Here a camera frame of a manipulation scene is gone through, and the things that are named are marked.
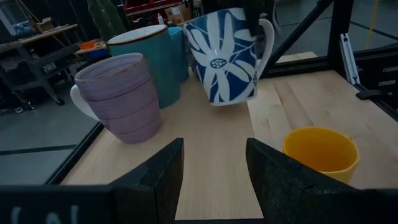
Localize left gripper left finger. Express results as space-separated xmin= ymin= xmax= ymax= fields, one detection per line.
xmin=108 ymin=138 xmax=185 ymax=224

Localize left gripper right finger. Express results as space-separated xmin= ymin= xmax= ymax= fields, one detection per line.
xmin=245 ymin=138 xmax=354 ymax=224

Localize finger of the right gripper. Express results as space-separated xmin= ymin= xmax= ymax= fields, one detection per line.
xmin=243 ymin=0 xmax=275 ymax=37

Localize yellow faceted mug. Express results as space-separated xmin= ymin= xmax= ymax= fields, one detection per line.
xmin=282 ymin=125 xmax=361 ymax=185

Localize blue white floral mug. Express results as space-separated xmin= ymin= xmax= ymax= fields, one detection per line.
xmin=183 ymin=7 xmax=276 ymax=107

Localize light blue mug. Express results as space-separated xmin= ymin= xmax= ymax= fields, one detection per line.
xmin=167 ymin=26 xmax=190 ymax=84

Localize purple mug white handle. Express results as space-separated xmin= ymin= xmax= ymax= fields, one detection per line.
xmin=70 ymin=52 xmax=163 ymax=145

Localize tall teal mug white inside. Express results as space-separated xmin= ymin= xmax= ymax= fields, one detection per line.
xmin=106 ymin=24 xmax=182 ymax=110

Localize large cardboard box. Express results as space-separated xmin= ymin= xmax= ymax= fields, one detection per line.
xmin=164 ymin=2 xmax=194 ymax=26

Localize red rack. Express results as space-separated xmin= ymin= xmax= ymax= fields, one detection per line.
xmin=123 ymin=0 xmax=185 ymax=16

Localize green cactus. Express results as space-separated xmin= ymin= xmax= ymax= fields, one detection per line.
xmin=86 ymin=0 xmax=127 ymax=43

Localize orange tray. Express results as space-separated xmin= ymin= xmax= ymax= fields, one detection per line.
xmin=77 ymin=39 xmax=99 ymax=51

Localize wooden workbench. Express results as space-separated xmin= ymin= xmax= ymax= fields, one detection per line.
xmin=0 ymin=23 xmax=79 ymax=108

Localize small cardboard box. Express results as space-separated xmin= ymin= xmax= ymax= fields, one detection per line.
xmin=33 ymin=17 xmax=55 ymax=33

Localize wooden shelf riser black frame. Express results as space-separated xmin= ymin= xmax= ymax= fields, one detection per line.
xmin=59 ymin=70 xmax=265 ymax=221

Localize black aluminium rig frame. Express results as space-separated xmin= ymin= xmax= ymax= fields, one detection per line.
xmin=45 ymin=0 xmax=398 ymax=187

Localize silver metal bracket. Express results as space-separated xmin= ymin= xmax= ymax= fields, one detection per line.
xmin=339 ymin=32 xmax=362 ymax=85

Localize black clamp handle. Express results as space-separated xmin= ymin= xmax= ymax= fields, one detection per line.
xmin=355 ymin=89 xmax=388 ymax=101

